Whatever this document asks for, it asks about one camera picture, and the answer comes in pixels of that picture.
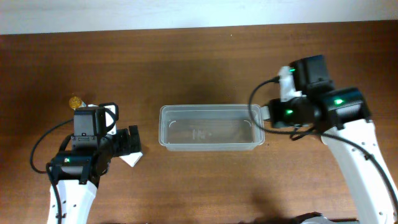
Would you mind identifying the small jar gold lid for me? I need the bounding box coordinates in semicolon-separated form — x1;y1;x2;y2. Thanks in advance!
68;96;86;110

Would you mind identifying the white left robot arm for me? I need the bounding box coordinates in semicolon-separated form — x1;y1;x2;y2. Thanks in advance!
46;103;143;223

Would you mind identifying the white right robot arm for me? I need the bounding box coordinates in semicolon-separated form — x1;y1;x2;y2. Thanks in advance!
268;55;397;223

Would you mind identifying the clear plastic container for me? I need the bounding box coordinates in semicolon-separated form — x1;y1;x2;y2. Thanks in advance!
159;104;266;151

